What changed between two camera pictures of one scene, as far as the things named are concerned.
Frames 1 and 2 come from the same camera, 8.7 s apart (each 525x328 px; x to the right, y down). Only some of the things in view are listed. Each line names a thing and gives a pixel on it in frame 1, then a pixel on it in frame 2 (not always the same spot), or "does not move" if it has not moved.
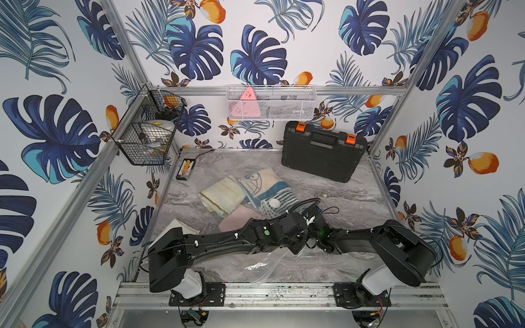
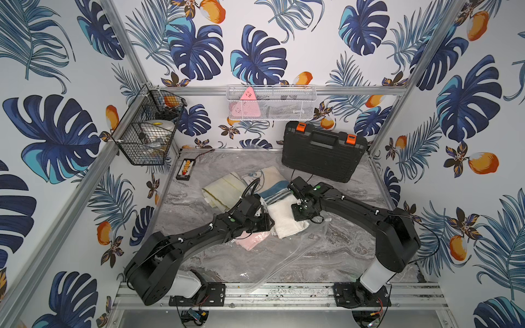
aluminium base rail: x=282 y=296 does not move
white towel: x=186 y=229 → x=285 y=223
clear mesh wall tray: x=271 y=102 does not move
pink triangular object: x=248 y=106 does not move
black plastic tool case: x=329 y=154 does not move
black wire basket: x=143 y=134 does not move
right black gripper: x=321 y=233 → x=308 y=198
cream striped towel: x=223 y=197 does not move
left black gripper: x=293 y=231 → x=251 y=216
